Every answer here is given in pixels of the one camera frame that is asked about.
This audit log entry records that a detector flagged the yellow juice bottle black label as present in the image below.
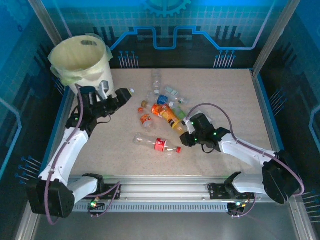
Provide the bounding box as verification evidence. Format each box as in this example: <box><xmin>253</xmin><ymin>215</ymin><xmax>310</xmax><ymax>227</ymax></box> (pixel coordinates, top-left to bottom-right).
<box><xmin>163</xmin><ymin>109</ymin><xmax>188</xmax><ymax>134</ymax></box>

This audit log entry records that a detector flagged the clear bottle red label cap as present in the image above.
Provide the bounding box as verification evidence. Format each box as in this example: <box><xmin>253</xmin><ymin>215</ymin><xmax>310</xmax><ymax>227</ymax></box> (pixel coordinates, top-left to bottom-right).
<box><xmin>133</xmin><ymin>133</ymin><xmax>182</xmax><ymax>156</ymax></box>

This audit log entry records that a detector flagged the clear ribbed label-free bottle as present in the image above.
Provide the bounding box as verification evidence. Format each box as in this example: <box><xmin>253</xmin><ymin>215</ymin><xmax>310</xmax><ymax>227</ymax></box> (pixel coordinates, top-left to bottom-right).
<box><xmin>151</xmin><ymin>69</ymin><xmax>163</xmax><ymax>95</ymax></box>

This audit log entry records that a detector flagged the clear bottle dark blue label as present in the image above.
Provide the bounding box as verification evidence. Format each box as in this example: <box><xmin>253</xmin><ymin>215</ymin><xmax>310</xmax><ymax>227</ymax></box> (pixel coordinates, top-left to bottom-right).
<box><xmin>145</xmin><ymin>91</ymin><xmax>176</xmax><ymax>107</ymax></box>

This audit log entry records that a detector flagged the clear bottle green white label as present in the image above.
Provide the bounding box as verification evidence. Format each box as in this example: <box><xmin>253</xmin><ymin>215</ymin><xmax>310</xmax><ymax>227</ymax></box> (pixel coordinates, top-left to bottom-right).
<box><xmin>163</xmin><ymin>85</ymin><xmax>190</xmax><ymax>105</ymax></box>

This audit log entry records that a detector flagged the left arm base LED board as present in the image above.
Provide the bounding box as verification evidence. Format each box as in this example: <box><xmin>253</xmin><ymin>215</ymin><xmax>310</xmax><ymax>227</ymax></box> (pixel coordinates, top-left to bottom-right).
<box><xmin>87</xmin><ymin>197</ymin><xmax>105</xmax><ymax>210</ymax></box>

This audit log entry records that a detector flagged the right arm base LED board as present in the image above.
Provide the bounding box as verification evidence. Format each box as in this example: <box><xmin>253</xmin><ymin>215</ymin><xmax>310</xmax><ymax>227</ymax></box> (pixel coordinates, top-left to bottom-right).
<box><xmin>226</xmin><ymin>201</ymin><xmax>248</xmax><ymax>213</ymax></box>

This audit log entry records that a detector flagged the cream ribbed plastic bin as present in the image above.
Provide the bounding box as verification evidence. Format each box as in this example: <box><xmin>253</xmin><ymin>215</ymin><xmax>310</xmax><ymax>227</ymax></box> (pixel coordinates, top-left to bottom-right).
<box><xmin>48</xmin><ymin>34</ymin><xmax>116</xmax><ymax>105</ymax></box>

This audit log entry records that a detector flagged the translucent pale green bin liner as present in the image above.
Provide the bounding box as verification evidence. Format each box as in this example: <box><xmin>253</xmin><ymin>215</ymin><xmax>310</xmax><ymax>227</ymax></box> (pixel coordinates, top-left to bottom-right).
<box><xmin>47</xmin><ymin>32</ymin><xmax>114</xmax><ymax>87</ymax></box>

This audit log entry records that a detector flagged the square bottle round green print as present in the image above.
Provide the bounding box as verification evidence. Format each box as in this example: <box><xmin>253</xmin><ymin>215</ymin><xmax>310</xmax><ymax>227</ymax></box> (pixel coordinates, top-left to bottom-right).
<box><xmin>172</xmin><ymin>105</ymin><xmax>188</xmax><ymax>120</ymax></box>

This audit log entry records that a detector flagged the orange label bottle brown cap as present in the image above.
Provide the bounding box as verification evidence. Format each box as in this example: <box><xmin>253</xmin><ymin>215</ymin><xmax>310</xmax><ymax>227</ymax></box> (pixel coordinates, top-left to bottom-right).
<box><xmin>141</xmin><ymin>100</ymin><xmax>173</xmax><ymax>118</ymax></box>

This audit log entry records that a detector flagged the blue circuit print backdrop panel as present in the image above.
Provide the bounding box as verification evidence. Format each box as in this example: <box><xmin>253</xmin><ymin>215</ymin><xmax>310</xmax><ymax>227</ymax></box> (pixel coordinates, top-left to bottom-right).
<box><xmin>41</xmin><ymin>0</ymin><xmax>288</xmax><ymax>70</ymax></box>

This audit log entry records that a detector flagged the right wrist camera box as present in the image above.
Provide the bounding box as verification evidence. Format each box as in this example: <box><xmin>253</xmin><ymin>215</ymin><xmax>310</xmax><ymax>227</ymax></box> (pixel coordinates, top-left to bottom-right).
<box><xmin>183</xmin><ymin>116</ymin><xmax>195</xmax><ymax>134</ymax></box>

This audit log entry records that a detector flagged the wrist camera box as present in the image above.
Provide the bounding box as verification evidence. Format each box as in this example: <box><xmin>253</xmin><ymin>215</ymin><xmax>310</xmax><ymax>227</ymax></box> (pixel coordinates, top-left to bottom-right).
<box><xmin>183</xmin><ymin>116</ymin><xmax>195</xmax><ymax>134</ymax></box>
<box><xmin>98</xmin><ymin>80</ymin><xmax>111</xmax><ymax>99</ymax></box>

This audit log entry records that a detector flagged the right gripper black wire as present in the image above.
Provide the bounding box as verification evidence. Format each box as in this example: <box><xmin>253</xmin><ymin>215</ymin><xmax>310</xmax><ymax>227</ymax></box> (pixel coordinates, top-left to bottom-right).
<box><xmin>201</xmin><ymin>143</ymin><xmax>216</xmax><ymax>154</ymax></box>

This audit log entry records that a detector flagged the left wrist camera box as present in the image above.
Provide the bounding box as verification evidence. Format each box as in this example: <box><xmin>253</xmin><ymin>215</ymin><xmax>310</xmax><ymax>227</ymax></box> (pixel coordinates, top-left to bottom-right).
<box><xmin>98</xmin><ymin>80</ymin><xmax>111</xmax><ymax>99</ymax></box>

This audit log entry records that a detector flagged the aluminium mounting rail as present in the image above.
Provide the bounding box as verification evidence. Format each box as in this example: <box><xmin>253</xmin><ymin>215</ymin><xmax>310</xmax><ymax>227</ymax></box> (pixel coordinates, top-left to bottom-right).
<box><xmin>68</xmin><ymin>174</ymin><xmax>266</xmax><ymax>204</ymax></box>

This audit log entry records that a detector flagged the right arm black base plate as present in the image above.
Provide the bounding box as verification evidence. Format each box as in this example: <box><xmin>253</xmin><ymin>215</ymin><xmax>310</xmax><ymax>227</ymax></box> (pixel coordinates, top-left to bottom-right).
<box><xmin>208</xmin><ymin>183</ymin><xmax>251</xmax><ymax>201</ymax></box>

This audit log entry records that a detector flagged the aluminium table edge rail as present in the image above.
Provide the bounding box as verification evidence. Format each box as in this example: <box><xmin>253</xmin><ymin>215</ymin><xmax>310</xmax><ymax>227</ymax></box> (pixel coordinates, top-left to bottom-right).
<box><xmin>250</xmin><ymin>68</ymin><xmax>286</xmax><ymax>161</ymax></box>

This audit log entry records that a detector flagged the grey slotted cable duct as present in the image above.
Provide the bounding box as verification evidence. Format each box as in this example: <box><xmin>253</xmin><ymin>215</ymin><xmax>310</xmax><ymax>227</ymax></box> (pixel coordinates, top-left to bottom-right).
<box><xmin>72</xmin><ymin>201</ymin><xmax>230</xmax><ymax>214</ymax></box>

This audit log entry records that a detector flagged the left arm base purple cable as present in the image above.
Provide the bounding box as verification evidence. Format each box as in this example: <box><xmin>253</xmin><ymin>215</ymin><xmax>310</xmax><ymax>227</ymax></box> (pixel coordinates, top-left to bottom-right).
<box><xmin>87</xmin><ymin>181</ymin><xmax>123</xmax><ymax>219</ymax></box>

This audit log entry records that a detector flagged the arm base purple cable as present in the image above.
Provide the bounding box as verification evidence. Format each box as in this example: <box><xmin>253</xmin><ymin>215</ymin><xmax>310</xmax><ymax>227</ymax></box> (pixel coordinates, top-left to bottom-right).
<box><xmin>87</xmin><ymin>181</ymin><xmax>123</xmax><ymax>219</ymax></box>
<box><xmin>228</xmin><ymin>197</ymin><xmax>257</xmax><ymax>219</ymax></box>

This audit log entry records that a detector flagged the right arm base purple cable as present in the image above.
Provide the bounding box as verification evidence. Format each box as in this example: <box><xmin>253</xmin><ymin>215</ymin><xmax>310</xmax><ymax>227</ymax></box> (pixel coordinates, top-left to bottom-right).
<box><xmin>228</xmin><ymin>197</ymin><xmax>257</xmax><ymax>219</ymax></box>

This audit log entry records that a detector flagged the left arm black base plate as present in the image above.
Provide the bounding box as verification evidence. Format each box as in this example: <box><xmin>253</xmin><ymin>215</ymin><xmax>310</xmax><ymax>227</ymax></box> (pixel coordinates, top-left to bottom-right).
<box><xmin>83</xmin><ymin>182</ymin><xmax>123</xmax><ymax>201</ymax></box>

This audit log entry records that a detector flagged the aluminium frame post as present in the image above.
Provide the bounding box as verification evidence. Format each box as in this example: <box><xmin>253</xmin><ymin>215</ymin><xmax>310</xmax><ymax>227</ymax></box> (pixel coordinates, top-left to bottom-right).
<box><xmin>26</xmin><ymin>0</ymin><xmax>65</xmax><ymax>47</ymax></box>
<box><xmin>251</xmin><ymin>0</ymin><xmax>300</xmax><ymax>77</ymax></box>

